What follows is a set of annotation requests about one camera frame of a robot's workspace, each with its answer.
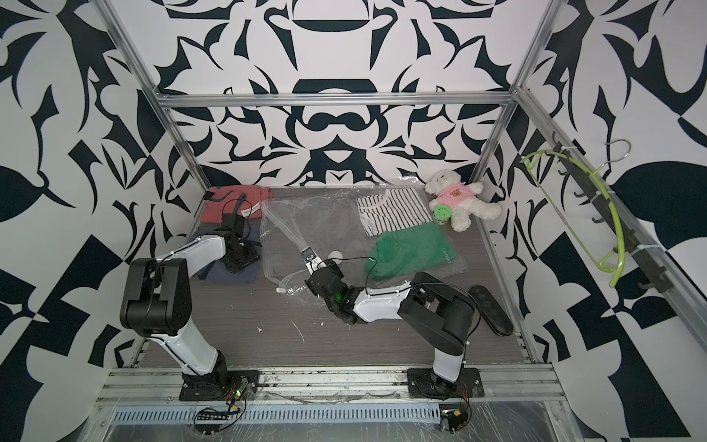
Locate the blue tank top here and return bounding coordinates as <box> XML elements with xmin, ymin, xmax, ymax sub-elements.
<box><xmin>197</xmin><ymin>230</ymin><xmax>261</xmax><ymax>285</ymax></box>

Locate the red tank top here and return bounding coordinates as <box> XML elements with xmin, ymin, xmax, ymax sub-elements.
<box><xmin>200</xmin><ymin>185</ymin><xmax>272</xmax><ymax>225</ymax></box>

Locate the clear plastic vacuum bag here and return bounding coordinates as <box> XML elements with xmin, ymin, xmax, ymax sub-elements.
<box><xmin>261</xmin><ymin>188</ymin><xmax>469</xmax><ymax>308</ymax></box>

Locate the green garment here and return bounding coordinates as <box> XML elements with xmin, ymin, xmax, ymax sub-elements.
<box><xmin>365</xmin><ymin>223</ymin><xmax>458</xmax><ymax>281</ymax></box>

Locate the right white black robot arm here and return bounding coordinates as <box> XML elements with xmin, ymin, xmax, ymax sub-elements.
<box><xmin>306</xmin><ymin>260</ymin><xmax>478</xmax><ymax>399</ymax></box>

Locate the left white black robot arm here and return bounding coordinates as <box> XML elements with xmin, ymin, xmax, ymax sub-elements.
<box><xmin>119</xmin><ymin>213</ymin><xmax>259</xmax><ymax>401</ymax></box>

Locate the white vacuum bag valve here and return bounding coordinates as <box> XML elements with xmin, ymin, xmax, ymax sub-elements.
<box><xmin>328</xmin><ymin>250</ymin><xmax>344</xmax><ymax>263</ymax></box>

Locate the black white striped shirt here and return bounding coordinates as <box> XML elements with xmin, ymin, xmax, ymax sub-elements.
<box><xmin>355</xmin><ymin>187</ymin><xmax>433</xmax><ymax>237</ymax></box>

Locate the white teddy bear pink shirt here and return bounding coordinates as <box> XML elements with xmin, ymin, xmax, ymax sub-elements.
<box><xmin>425</xmin><ymin>169</ymin><xmax>502</xmax><ymax>232</ymax></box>

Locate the black oval pad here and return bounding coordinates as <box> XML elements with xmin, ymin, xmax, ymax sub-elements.
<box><xmin>469</xmin><ymin>285</ymin><xmax>515</xmax><ymax>337</ymax></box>

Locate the green clothes hanger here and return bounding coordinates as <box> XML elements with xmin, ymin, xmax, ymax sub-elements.
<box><xmin>520</xmin><ymin>147</ymin><xmax>628</xmax><ymax>288</ymax></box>

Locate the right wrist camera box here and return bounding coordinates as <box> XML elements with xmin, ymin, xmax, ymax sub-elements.
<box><xmin>301</xmin><ymin>247</ymin><xmax>326</xmax><ymax>274</ymax></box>

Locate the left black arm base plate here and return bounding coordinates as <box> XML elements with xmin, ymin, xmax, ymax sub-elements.
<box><xmin>179</xmin><ymin>370</ymin><xmax>261</xmax><ymax>403</ymax></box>

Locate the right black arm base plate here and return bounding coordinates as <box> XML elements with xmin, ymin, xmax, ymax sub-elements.
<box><xmin>406</xmin><ymin>368</ymin><xmax>485</xmax><ymax>401</ymax></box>

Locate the white slotted cable duct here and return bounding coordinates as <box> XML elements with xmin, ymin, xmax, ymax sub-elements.
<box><xmin>112</xmin><ymin>403</ymin><xmax>441</xmax><ymax>425</ymax></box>

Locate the aluminium frame crossbar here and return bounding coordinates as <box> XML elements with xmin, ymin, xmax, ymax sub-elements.
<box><xmin>156</xmin><ymin>91</ymin><xmax>512</xmax><ymax>109</ymax></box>

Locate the black wall hook rack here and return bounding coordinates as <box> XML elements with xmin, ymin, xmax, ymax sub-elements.
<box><xmin>552</xmin><ymin>136</ymin><xmax>674</xmax><ymax>293</ymax></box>

